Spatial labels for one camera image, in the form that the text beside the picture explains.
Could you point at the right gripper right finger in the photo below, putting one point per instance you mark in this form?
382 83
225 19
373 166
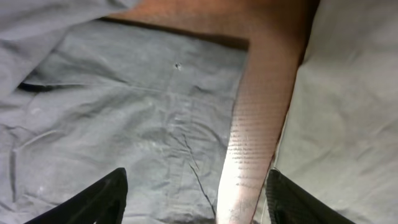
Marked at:
290 204

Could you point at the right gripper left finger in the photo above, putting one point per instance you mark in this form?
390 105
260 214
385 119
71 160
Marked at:
103 202

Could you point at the grey shorts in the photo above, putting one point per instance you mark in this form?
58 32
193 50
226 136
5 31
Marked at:
81 97

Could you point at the khaki shorts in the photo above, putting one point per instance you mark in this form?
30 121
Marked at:
339 141

